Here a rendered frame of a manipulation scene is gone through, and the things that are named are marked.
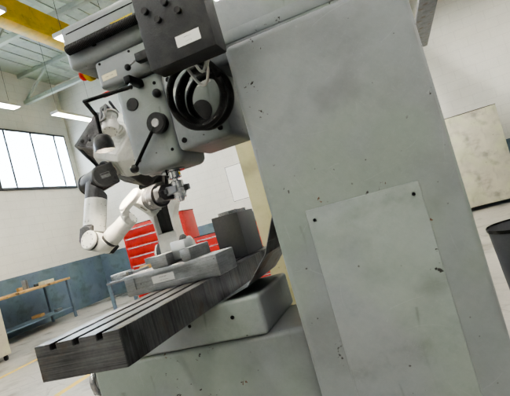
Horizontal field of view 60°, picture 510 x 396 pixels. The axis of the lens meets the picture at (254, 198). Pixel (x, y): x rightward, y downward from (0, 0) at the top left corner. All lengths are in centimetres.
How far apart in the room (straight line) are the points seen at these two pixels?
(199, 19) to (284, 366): 100
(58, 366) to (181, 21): 87
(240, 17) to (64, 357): 105
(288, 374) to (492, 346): 56
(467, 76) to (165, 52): 974
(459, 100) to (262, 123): 948
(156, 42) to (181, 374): 101
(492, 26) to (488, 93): 139
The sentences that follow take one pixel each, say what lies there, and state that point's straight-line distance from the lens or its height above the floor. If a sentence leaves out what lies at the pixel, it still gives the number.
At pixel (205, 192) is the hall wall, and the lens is 1143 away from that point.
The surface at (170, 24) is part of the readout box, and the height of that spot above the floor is 161.
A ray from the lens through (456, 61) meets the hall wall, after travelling 1076.
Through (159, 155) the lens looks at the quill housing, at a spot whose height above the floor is 136.
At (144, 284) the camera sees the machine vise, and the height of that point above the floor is 96.
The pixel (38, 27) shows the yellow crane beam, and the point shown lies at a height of 482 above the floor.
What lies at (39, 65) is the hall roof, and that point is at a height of 616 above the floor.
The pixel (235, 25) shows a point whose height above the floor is 166.
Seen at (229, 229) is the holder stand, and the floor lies 105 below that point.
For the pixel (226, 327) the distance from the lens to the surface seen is 142.
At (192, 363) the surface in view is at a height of 68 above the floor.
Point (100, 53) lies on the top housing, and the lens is 166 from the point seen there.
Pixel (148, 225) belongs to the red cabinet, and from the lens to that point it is 701.
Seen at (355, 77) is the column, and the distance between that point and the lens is 122.
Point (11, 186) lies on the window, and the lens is 1160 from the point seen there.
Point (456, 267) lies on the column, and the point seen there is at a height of 82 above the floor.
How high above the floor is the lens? 107
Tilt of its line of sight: 2 degrees up
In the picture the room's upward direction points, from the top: 16 degrees counter-clockwise
